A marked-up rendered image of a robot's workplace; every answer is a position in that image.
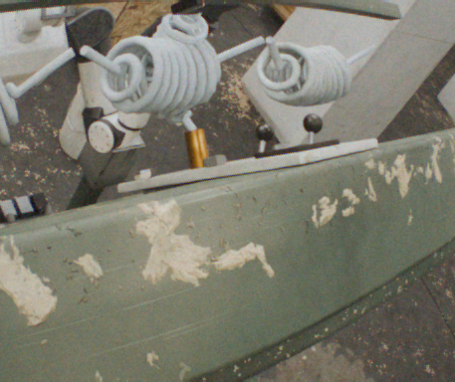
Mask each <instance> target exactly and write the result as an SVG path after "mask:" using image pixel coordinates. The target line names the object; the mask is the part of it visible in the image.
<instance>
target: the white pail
mask: <svg viewBox="0 0 455 382"><path fill-rule="evenodd" d="M73 100H74V101H73V103H72V105H70V109H69V112H68V114H67V117H66V120H65V122H64V125H63V127H62V129H61V132H60V144H61V146H62V147H63V149H64V150H65V151H66V153H67V154H68V155H70V157H74V158H75V159H77V160H78V157H79V155H80V153H81V150H82V149H83V147H84V145H85V143H86V141H87V139H86V131H85V128H84V125H83V123H84V121H83V118H82V112H83V109H84V107H85V104H84V100H83V93H82V86H81V82H80V83H79V86H78V89H77V94H76V95H75V96H74V98H73Z"/></svg>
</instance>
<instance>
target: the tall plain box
mask: <svg viewBox="0 0 455 382"><path fill-rule="evenodd" d="M380 1H387V2H389V3H394V4H397V5H398V7H399V10H400V14H401V17H402V19H398V20H394V21H393V20H392V21H387V20H383V19H378V18H370V17H368V16H359V15H352V14H349V13H339V12H337V11H326V10H321V9H311V8H304V7H298V8H297V9H296V10H294V13H293V14H292V15H291V16H290V17H289V19H288V20H287V22H285V23H284V25H283V27H282V28H281V29H280V30H279V31H278V32H277V33H276V36H274V40H275V43H278V42H279V43H286V42H291V43H294V44H297V45H299V46H301V47H303V48H311V47H312V46H319V45H327V46H330V47H332V48H334V49H336V50H338V51H339V52H340V53H341V55H342V56H343V57H344V58H345V60H347V59H349V58H351V57H352V56H353V55H356V54H357V53H359V52H360V51H362V50H364V49H365V48H367V47H369V46H371V45H372V44H375V45H376V47H377V50H374V52H371V53H370V54H367V56H364V57H363V58H362V59H359V60H358V61H356V62H354V63H353V64H351V65H349V68H350V70H351V74H352V77H351V83H350V86H349V93H348V94H347V95H346V96H345V97H339V99H338V100H332V101H331V102H330V103H326V104H323V103H322V104H321V105H314V106H291V105H285V104H282V103H280V102H277V101H274V100H272V99H269V98H268V97H267V96H266V94H265V93H264V92H263V91H262V89H261V88H260V84H259V79H258V75H257V72H256V70H257V65H256V63H257V60H258V58H259V57H258V58H257V59H256V61H255V62H254V64H253V65H252V67H251V68H250V69H249V70H248V72H247V73H246V74H245V76H244V77H243V78H242V79H241V80H242V81H243V83H244V84H245V86H244V88H243V89H242V91H243V92H244V93H245V94H246V96H247V97H248V99H249V100H250V102H251V103H252V104H253V106H254V107H255V109H256V110H257V111H258V112H259V113H261V115H262V116H263V118H264V119H265V121H266V122H267V123H269V124H271V125H272V126H273V128H274V131H275V135H276V136H277V138H278V139H279V141H280V142H281V144H283V143H288V142H291V143H293V146H295V145H300V144H305V143H306V144H308V141H309V134H308V133H307V132H306V131H305V129H304V128H303V119H304V117H305V116H306V115H307V114H309V113H315V114H316V115H317V116H319V117H320V118H321V120H322V122H323V129H322V130H321V131H320V132H319V133H316V134H314V143H315V142H321V141H326V140H331V139H338V140H339V141H340V144H343V143H347V142H352V141H358V140H361V141H363V140H367V139H372V138H377V137H379V135H380V134H381V133H382V132H383V130H384V129H386V127H387V126H388V125H389V123H390V122H391V121H392V119H393V118H394V117H395V116H396V115H397V114H398V112H399V111H400V110H401V109H402V108H403V107H404V105H405V103H406V102H407V101H408V100H409V99H410V98H411V97H412V95H414V93H415V92H416V91H417V90H418V87H420V85H421V84H422V83H423V81H425V79H426V78H427V77H428V76H429V75H430V73H431V72H432V70H434V68H435V67H436V66H437V65H438V63H439V62H440V61H441V60H442V58H443V57H444V55H445V54H446V53H447V52H448V51H449V49H450V48H451V47H452V46H453V45H454V43H455V0H380ZM452 44H453V45H452Z"/></svg>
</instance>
